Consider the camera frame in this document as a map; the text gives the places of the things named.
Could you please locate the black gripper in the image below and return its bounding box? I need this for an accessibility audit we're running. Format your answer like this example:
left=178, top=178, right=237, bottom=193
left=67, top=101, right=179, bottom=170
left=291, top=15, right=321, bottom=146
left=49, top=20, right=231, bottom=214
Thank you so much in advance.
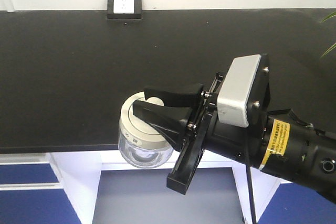
left=132, top=72, right=270, bottom=195

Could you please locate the glass jar with white lid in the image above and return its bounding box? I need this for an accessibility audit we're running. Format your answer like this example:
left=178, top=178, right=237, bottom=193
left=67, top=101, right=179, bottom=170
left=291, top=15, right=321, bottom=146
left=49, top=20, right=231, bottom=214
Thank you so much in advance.
left=118, top=92, right=174, bottom=169

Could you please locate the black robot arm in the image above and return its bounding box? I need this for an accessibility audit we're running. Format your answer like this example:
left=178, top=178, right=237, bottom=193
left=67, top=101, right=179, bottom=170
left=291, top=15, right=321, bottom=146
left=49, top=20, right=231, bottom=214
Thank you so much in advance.
left=133, top=72, right=335, bottom=202

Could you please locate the black socket box white outlet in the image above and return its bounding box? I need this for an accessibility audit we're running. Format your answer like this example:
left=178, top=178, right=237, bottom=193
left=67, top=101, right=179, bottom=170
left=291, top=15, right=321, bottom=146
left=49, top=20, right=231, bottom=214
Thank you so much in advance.
left=106, top=0, right=143, bottom=20

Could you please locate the blue cabinet panel right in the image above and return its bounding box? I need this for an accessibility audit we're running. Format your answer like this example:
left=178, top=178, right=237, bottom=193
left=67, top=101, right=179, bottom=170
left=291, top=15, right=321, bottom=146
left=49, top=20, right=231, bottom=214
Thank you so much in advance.
left=258, top=183, right=335, bottom=224

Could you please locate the blue drawer front left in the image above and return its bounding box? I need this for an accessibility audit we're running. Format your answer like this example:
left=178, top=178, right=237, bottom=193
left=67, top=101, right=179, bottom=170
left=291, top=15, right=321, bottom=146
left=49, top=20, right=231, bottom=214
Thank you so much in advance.
left=1, top=164, right=81, bottom=223

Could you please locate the green potted plant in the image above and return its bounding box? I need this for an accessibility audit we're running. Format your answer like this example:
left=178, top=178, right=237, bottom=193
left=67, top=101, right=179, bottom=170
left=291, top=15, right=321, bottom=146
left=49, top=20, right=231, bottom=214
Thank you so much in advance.
left=319, top=10, right=336, bottom=59

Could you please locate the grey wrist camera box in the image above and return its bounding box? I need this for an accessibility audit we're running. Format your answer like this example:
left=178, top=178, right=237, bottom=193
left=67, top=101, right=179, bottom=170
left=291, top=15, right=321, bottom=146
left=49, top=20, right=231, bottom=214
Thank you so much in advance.
left=217, top=54, right=269, bottom=128

